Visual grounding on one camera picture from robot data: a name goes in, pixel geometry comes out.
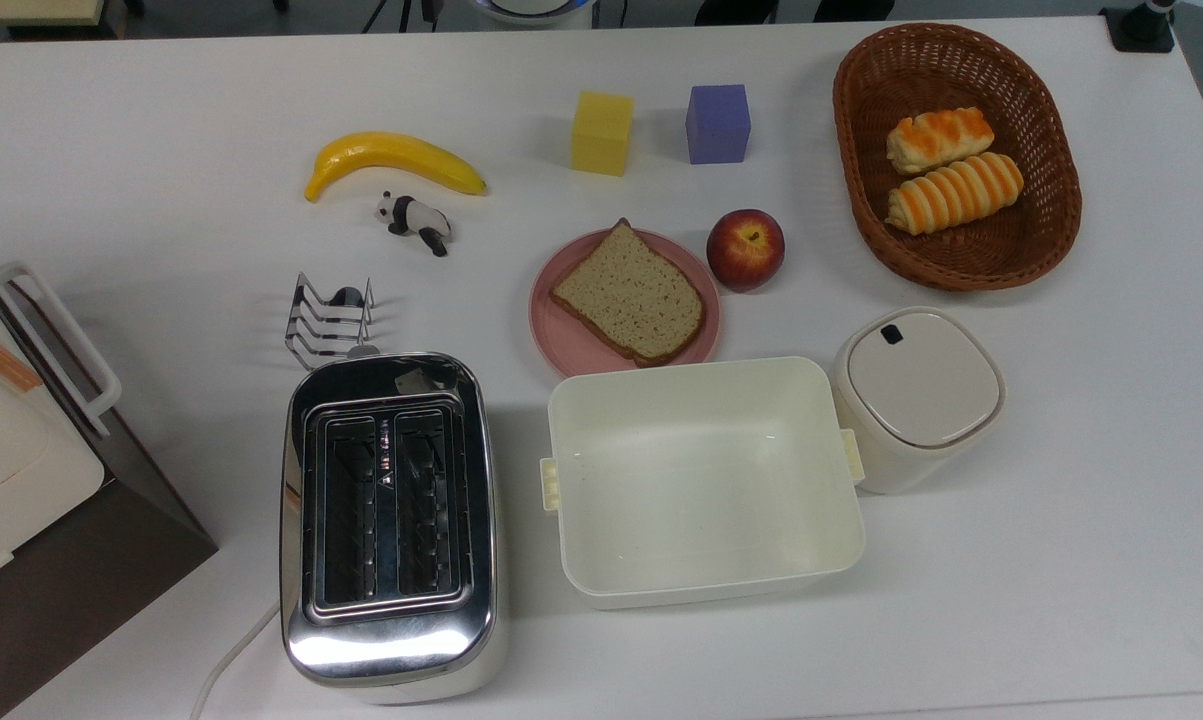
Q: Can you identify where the bread slice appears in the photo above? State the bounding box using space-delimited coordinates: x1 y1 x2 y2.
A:
549 218 708 368

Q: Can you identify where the pink plate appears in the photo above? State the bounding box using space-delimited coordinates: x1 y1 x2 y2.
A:
528 228 724 378

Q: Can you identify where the striped bread roll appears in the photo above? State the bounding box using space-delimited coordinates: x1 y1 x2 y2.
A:
884 152 1025 237

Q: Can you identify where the orange glazed bread roll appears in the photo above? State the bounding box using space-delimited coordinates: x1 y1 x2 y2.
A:
886 106 996 177

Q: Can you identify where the cream open plastic box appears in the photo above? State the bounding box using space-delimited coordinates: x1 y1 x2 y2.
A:
539 356 868 611

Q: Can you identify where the red apple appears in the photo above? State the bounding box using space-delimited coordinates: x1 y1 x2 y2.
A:
705 208 788 294

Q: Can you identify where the yellow foam cube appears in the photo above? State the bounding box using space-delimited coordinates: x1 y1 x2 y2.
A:
571 91 636 178

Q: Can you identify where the panda figurine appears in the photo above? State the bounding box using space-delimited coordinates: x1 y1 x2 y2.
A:
376 190 454 258

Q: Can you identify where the metal toast rack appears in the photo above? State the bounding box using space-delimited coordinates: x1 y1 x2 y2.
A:
283 271 382 371

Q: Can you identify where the purple foam cube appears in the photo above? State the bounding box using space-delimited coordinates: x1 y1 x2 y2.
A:
684 84 753 166

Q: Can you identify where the yellow banana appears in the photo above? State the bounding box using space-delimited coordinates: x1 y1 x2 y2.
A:
304 131 489 204

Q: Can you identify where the small cream lidded bin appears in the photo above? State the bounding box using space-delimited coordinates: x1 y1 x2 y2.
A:
831 306 1007 496

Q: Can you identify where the cream and chrome toaster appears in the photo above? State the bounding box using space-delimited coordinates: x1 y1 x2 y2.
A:
279 350 507 706

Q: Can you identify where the brown wicker basket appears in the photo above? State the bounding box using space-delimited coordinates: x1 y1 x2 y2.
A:
832 22 1084 293

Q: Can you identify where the black tripod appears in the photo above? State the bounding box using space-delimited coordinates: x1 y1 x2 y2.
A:
361 0 444 34

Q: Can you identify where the white toaster power cable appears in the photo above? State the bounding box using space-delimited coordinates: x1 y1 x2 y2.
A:
189 598 284 720

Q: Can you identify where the black camera stand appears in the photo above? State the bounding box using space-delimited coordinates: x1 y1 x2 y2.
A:
1101 0 1178 54

